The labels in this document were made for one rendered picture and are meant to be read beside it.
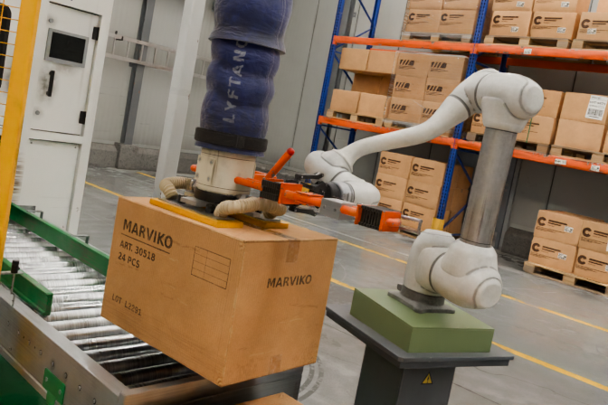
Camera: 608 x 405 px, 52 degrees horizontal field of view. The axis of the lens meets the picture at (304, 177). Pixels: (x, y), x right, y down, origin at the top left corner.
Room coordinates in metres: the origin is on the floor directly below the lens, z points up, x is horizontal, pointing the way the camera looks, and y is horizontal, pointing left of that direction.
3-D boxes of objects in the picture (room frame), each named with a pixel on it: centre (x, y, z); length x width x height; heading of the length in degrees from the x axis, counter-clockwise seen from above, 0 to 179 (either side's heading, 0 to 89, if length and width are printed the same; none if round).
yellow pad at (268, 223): (2.02, 0.18, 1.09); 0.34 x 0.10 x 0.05; 48
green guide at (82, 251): (3.10, 1.06, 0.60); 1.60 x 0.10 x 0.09; 47
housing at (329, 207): (1.64, -0.10, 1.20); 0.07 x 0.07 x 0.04; 48
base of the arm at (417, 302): (2.23, -0.49, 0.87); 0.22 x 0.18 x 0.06; 31
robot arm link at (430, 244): (2.20, -0.50, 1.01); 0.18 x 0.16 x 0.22; 26
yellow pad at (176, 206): (1.88, 0.31, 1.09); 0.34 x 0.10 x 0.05; 48
